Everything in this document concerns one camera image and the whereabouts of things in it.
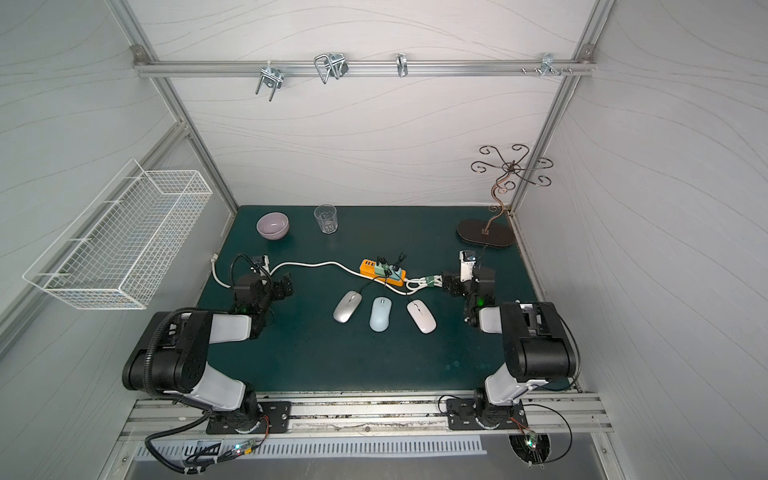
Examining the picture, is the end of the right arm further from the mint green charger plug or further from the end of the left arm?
the end of the left arm

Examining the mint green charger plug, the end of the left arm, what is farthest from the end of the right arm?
the end of the left arm

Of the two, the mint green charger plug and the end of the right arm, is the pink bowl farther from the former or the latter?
the end of the right arm

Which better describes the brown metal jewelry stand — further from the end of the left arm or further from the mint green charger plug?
the end of the left arm

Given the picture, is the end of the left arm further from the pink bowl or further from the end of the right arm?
the end of the right arm

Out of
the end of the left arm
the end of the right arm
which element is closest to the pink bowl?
the end of the left arm

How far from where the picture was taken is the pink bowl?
109 cm
